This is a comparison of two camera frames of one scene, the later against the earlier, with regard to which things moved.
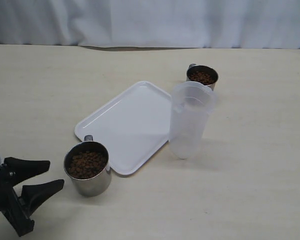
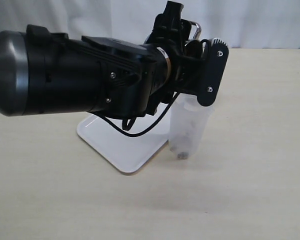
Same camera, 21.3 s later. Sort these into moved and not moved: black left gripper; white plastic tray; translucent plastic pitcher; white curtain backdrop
Moved: black left gripper
Not moved: translucent plastic pitcher; white plastic tray; white curtain backdrop
